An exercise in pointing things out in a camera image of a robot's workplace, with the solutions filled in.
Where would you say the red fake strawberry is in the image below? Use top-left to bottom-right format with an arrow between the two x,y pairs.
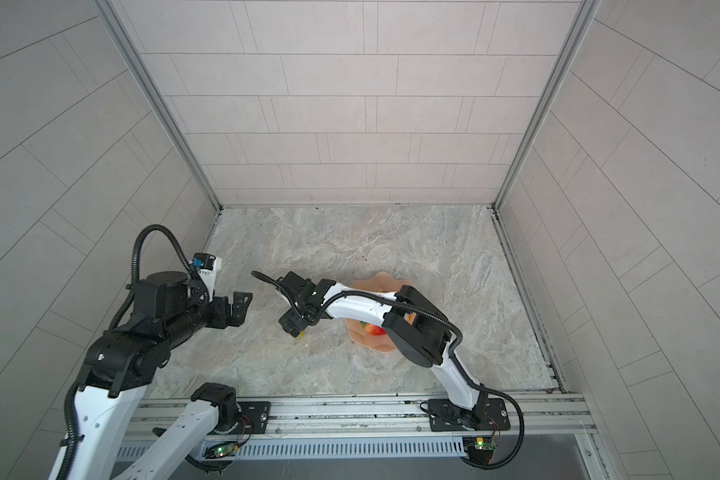
361,322 -> 386,336

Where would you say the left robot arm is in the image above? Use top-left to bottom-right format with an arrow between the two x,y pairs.
49,271 -> 253,479

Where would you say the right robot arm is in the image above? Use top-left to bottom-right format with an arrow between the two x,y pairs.
274,272 -> 510,431

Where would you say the pink scalloped fruit bowl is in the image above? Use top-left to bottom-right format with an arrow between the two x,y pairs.
345,272 -> 413,353

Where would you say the left green circuit board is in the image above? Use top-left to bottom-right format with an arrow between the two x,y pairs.
204,442 -> 240,459

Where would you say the green circuit board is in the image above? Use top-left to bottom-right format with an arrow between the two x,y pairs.
463,437 -> 497,468
204,442 -> 240,459

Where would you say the right green circuit board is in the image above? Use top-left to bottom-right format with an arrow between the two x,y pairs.
463,437 -> 497,468

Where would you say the right black corrugated cable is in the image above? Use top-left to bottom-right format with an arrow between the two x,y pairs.
250,269 -> 526,471

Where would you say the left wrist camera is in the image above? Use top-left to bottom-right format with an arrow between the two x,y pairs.
192,252 -> 223,294

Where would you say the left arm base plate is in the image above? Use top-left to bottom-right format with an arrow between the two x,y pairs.
213,400 -> 271,436

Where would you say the aluminium mounting rail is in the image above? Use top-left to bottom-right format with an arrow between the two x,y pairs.
189,390 -> 616,479

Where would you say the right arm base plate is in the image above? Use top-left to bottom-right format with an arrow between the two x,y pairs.
420,395 -> 511,432

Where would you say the left aluminium corner post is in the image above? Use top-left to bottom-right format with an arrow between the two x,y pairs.
91,0 -> 223,213

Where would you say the aluminium corner post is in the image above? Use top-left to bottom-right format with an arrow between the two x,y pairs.
91,0 -> 223,213
493,0 -> 599,212

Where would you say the right aluminium corner post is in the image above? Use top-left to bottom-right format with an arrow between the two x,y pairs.
493,0 -> 599,212

